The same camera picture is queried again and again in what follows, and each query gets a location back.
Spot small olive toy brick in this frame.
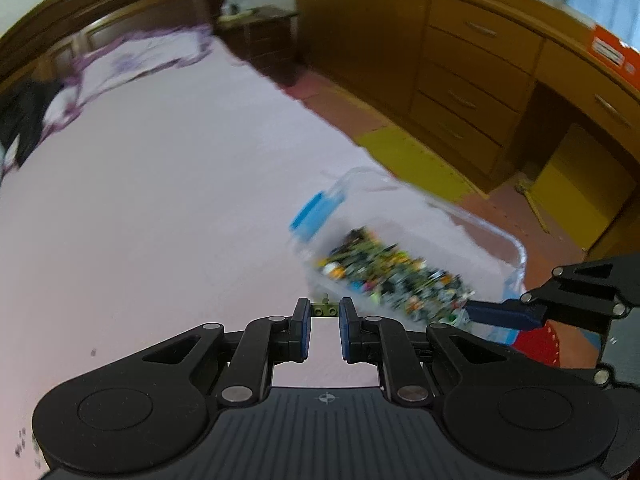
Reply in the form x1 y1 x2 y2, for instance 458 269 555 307
311 296 340 318

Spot clear plastic storage bin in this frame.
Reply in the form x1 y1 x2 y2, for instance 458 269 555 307
290 168 527 344

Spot pile of toy bricks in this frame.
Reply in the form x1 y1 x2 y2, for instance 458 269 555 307
316 226 474 327

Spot pink bed sheet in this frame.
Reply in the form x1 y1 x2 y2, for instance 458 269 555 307
0 34 522 461

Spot brown wooden dresser desk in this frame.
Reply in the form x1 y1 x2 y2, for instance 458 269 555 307
290 0 640 261

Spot orange cardboard box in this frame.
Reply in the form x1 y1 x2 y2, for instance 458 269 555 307
588 25 640 88

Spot dark wooden nightstand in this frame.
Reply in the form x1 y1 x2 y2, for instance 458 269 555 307
216 6 297 87

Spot purple floral pillow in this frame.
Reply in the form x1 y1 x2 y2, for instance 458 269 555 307
42 25 214 138

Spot black garment on bed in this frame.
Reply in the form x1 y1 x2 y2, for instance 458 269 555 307
1 79 63 167

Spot dark wooden headboard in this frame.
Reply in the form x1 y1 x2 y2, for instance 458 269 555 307
1 0 224 90

